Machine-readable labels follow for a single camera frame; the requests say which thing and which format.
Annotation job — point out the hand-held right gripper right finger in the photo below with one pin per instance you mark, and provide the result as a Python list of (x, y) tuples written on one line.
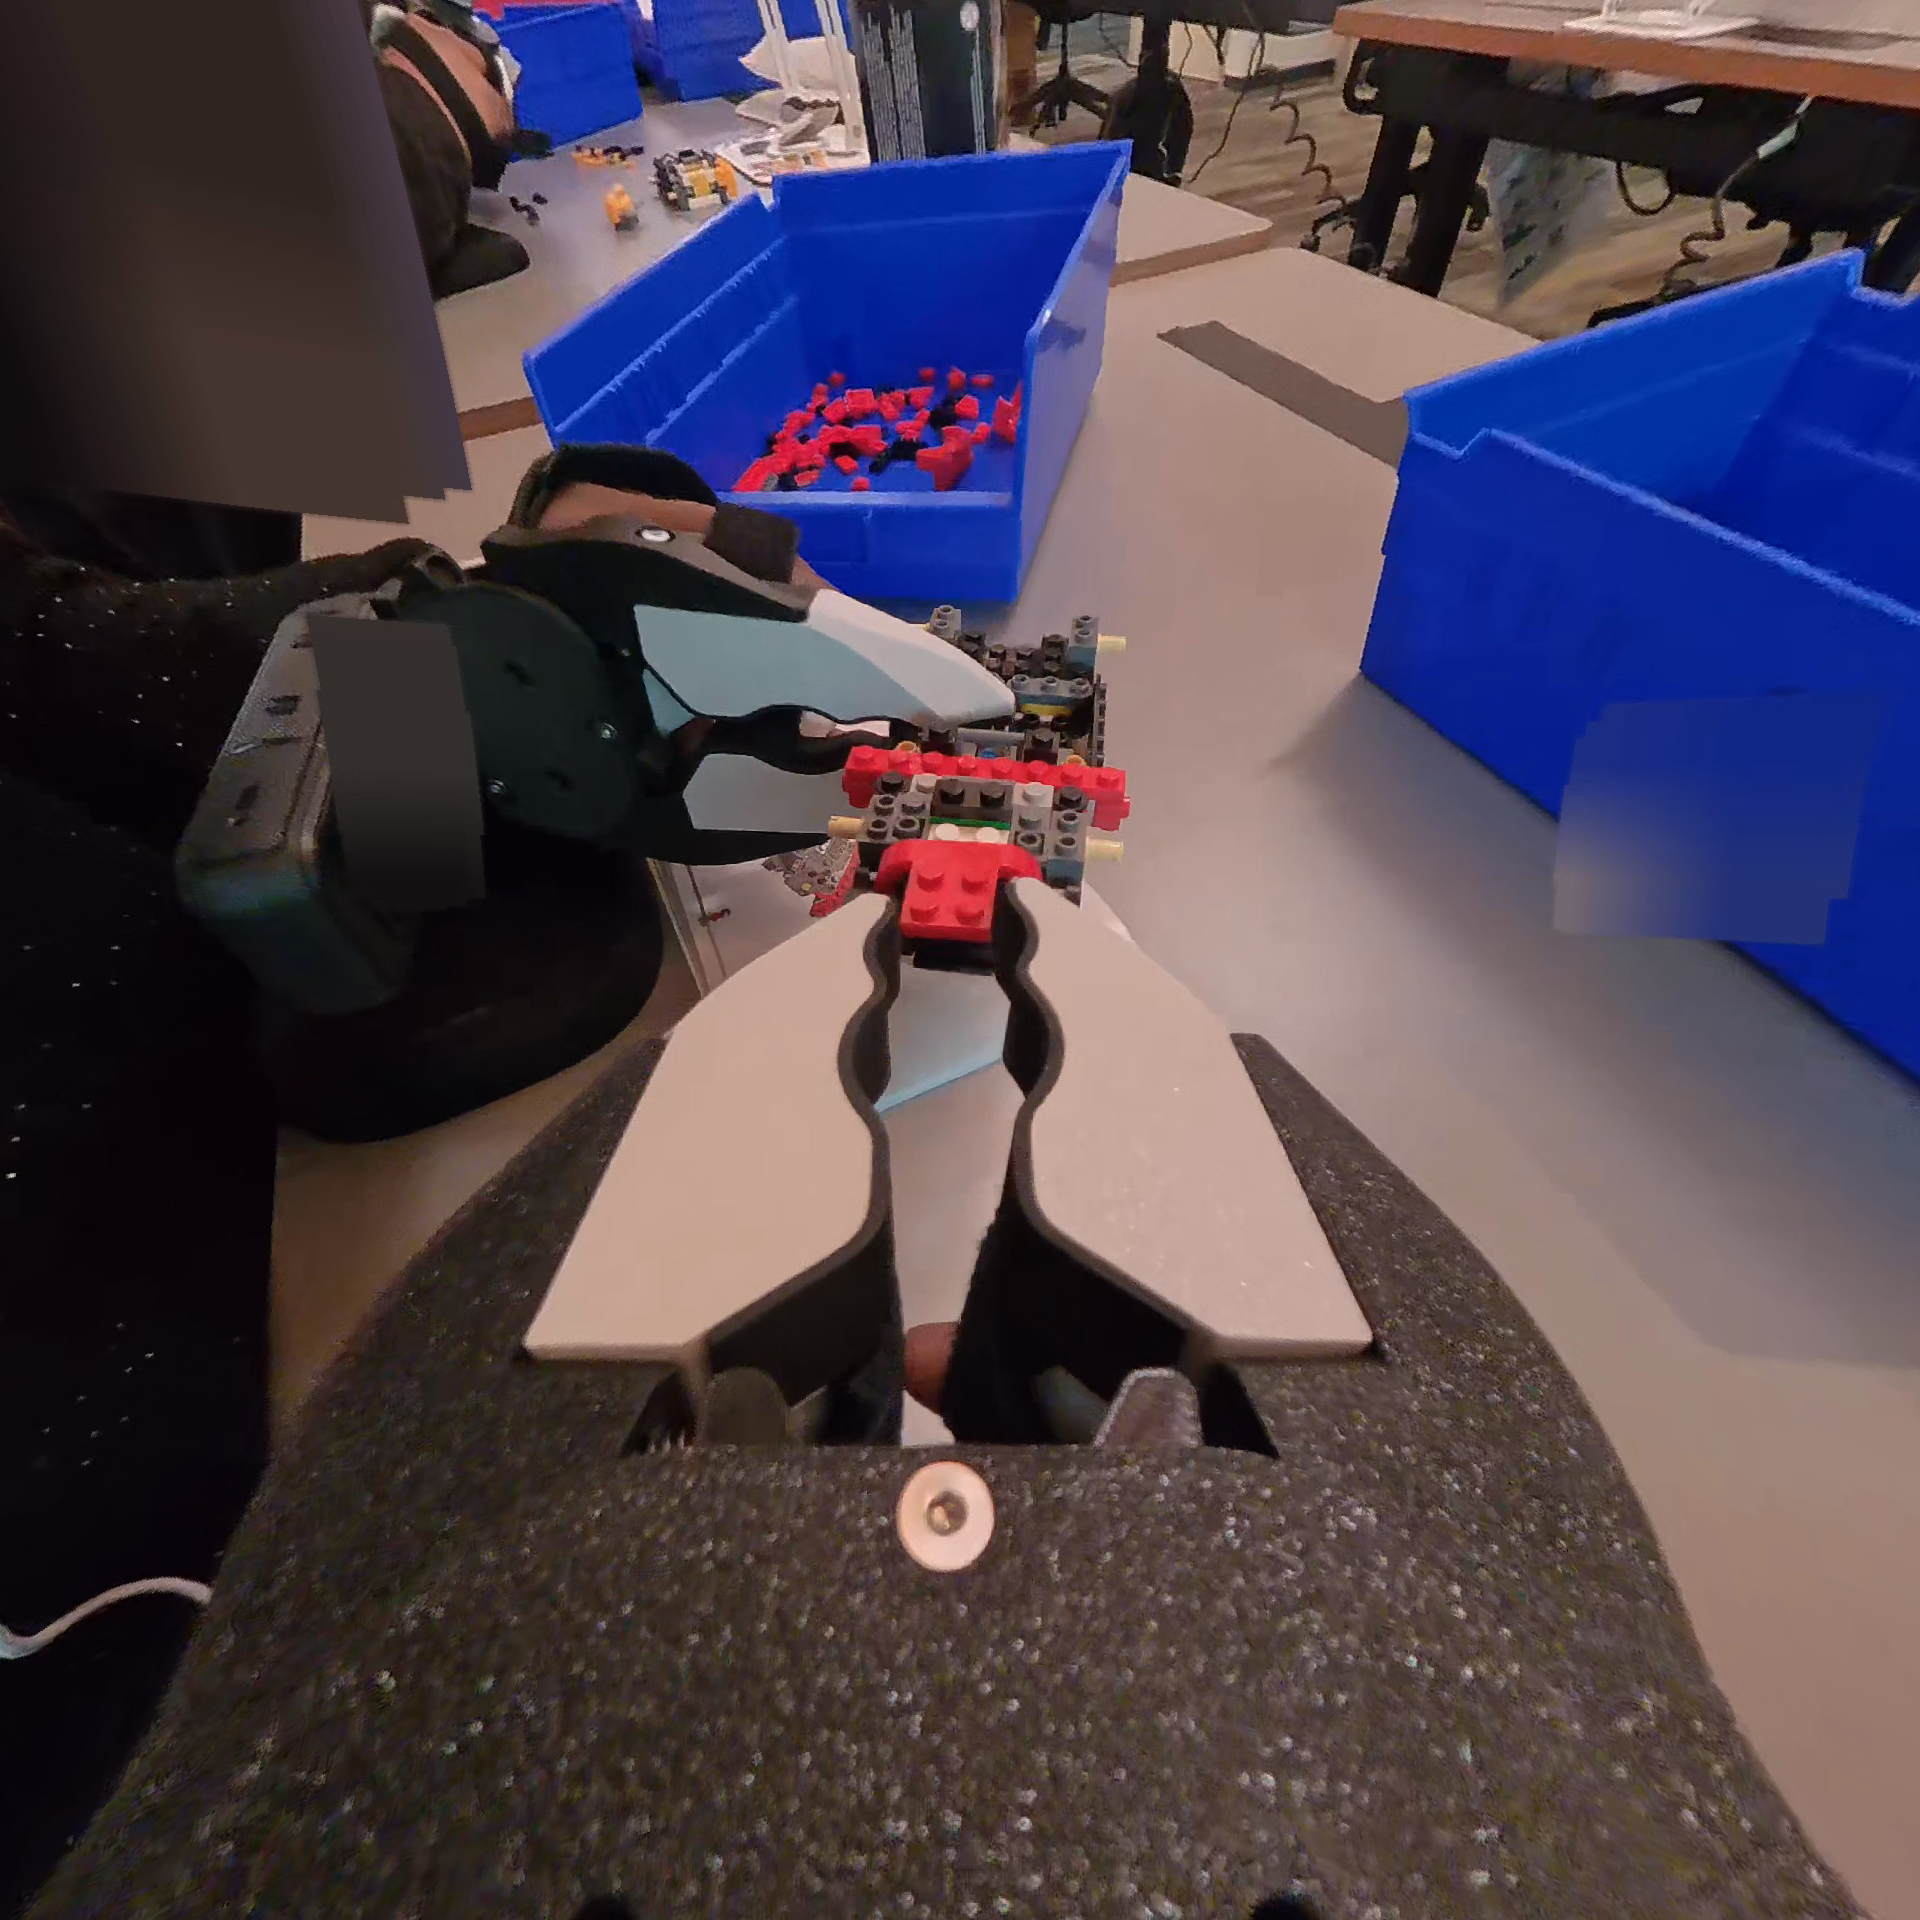
[(1171, 1184)]

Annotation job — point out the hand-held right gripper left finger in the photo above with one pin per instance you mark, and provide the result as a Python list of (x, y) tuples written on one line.
[(720, 1184)]

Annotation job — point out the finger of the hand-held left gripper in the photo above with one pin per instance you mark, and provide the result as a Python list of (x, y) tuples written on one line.
[(811, 669), (757, 809)]

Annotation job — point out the red lego piece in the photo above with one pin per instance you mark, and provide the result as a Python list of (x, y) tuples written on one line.
[(953, 885)]

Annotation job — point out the grey and red lego model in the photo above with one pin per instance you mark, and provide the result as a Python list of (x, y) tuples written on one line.
[(1037, 735)]

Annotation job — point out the pile of red lego bricks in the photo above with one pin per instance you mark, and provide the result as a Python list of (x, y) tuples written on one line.
[(879, 434)]

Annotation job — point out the lego instruction booklet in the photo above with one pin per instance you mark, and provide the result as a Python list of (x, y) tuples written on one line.
[(944, 1036)]

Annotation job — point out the small orange lego figure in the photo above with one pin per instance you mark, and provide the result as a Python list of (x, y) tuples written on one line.
[(622, 207)]

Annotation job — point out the small yellow lego vehicle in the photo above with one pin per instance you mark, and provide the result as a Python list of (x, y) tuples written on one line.
[(696, 182)]

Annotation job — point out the person's left hand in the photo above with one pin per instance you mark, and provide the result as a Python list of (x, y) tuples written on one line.
[(630, 508)]

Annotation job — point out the white papers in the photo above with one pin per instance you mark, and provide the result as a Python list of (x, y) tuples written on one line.
[(788, 143)]

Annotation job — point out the tall black box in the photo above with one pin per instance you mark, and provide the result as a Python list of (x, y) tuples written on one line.
[(927, 77)]

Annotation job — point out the person's black sweater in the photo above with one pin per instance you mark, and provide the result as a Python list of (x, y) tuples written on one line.
[(105, 1201)]

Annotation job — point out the blue storage bin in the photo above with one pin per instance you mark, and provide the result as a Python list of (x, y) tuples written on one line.
[(715, 41), (579, 68)]

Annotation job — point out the black office chair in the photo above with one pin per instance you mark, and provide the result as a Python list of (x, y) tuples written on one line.
[(1142, 82)]

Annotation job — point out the large blue plastic bin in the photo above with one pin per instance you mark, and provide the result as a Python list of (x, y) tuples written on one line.
[(1545, 600)]

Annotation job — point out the printed plastic sheet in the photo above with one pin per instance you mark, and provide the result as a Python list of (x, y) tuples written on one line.
[(1545, 218)]

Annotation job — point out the wooden desk with black legs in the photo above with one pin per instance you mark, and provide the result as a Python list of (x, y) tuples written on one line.
[(1622, 45)]

